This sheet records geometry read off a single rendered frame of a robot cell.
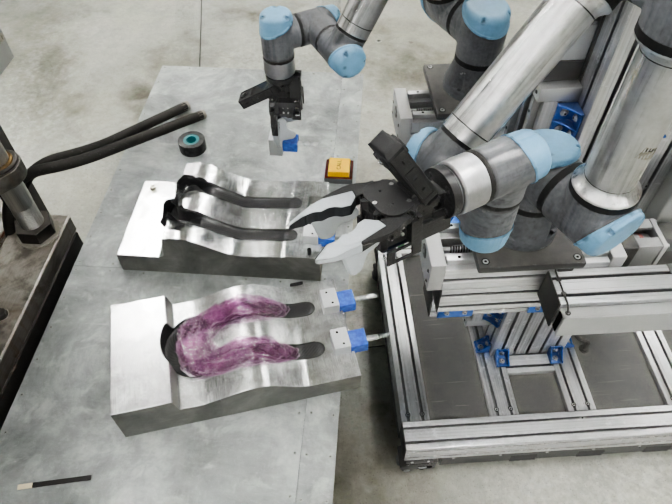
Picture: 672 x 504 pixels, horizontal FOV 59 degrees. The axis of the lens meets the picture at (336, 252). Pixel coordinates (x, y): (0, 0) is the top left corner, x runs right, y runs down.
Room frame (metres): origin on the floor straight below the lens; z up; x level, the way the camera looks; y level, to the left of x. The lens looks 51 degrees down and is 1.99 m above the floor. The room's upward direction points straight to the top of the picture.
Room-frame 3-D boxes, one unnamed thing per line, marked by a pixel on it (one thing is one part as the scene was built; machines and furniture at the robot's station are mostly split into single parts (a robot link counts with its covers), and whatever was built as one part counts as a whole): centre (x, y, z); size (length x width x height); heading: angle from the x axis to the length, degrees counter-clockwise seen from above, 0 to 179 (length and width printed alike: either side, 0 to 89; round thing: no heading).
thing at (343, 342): (0.67, -0.06, 0.86); 0.13 x 0.05 x 0.05; 103
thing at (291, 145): (1.24, 0.11, 0.93); 0.13 x 0.05 x 0.05; 86
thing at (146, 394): (0.65, 0.22, 0.86); 0.50 x 0.26 x 0.11; 103
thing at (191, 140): (1.36, 0.43, 0.82); 0.08 x 0.08 x 0.04
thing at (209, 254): (1.02, 0.28, 0.87); 0.50 x 0.26 x 0.14; 86
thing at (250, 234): (1.01, 0.26, 0.92); 0.35 x 0.16 x 0.09; 86
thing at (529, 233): (0.85, -0.39, 1.09); 0.15 x 0.15 x 0.10
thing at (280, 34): (1.24, 0.13, 1.25); 0.09 x 0.08 x 0.11; 117
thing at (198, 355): (0.66, 0.22, 0.90); 0.26 x 0.18 x 0.08; 103
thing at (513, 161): (0.60, -0.23, 1.43); 0.11 x 0.08 x 0.09; 119
